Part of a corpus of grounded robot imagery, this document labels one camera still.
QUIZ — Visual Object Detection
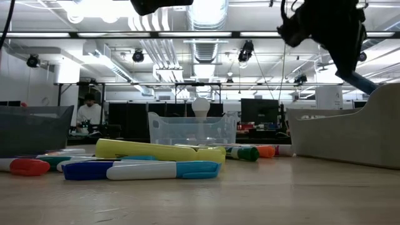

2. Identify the green Expo marker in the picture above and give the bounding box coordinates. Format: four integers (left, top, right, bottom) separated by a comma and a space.
224, 146, 260, 163

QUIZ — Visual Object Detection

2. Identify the thin hanging cable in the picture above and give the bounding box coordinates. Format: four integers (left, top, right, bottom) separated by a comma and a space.
277, 43, 287, 103

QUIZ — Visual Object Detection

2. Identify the silver ventilation duct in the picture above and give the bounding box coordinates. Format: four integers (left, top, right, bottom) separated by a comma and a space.
184, 0, 231, 63

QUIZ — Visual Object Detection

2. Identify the orange Expo marker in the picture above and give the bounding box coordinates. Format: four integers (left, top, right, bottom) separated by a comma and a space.
255, 145, 276, 159

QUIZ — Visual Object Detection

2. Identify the thin marker red cap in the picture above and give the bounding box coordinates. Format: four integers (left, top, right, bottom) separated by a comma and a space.
0, 157, 51, 177

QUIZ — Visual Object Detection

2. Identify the pale grey plastic bin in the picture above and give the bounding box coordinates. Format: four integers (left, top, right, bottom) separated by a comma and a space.
286, 82, 400, 171

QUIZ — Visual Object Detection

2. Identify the thin marker light blue cap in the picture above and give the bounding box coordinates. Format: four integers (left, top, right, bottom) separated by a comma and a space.
57, 155, 158, 173
106, 160, 222, 181

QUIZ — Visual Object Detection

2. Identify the thin marker green cap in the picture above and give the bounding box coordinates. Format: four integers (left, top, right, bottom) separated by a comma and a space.
36, 154, 96, 172

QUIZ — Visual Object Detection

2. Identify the dark grey plastic bin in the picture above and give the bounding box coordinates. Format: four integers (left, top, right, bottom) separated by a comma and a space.
0, 105, 75, 157

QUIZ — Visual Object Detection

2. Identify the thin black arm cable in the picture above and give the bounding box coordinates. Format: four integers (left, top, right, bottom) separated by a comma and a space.
0, 0, 16, 49

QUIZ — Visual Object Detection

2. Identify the thin marker dark blue cap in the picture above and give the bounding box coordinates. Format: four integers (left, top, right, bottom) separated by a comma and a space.
62, 159, 123, 181

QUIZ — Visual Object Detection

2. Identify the yellow highlighter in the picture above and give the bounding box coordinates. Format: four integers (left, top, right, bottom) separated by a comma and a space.
95, 138, 226, 164

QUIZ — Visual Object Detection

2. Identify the pink Expo marker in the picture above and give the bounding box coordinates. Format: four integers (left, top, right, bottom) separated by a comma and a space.
273, 144, 295, 158

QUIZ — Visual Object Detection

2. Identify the person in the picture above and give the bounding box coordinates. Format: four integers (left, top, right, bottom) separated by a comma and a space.
76, 92, 103, 134

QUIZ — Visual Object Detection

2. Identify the long ceiling light strip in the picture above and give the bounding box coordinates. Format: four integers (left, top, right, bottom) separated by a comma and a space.
0, 30, 400, 39

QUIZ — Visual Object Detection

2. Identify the white light bulb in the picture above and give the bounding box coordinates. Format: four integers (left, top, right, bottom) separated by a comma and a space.
191, 97, 211, 119

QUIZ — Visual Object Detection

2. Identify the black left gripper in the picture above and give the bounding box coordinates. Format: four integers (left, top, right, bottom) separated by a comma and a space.
130, 0, 194, 16

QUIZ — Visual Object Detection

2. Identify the clear plastic bin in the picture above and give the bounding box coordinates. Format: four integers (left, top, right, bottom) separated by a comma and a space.
147, 111, 240, 146

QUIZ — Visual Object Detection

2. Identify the grey slanted ceiling pipe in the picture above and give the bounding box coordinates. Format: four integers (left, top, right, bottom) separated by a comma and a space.
364, 15, 400, 63

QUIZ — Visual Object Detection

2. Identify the large black monitor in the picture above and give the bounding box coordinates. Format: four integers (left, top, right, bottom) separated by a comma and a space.
240, 98, 279, 124

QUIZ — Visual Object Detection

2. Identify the white cylindrical column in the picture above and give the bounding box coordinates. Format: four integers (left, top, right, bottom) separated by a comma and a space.
314, 86, 344, 110

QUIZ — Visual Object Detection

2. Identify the black aluminium table frame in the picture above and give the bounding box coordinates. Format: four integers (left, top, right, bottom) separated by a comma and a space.
67, 137, 293, 146

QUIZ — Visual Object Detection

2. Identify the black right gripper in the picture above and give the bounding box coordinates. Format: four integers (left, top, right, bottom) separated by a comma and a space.
276, 0, 368, 79

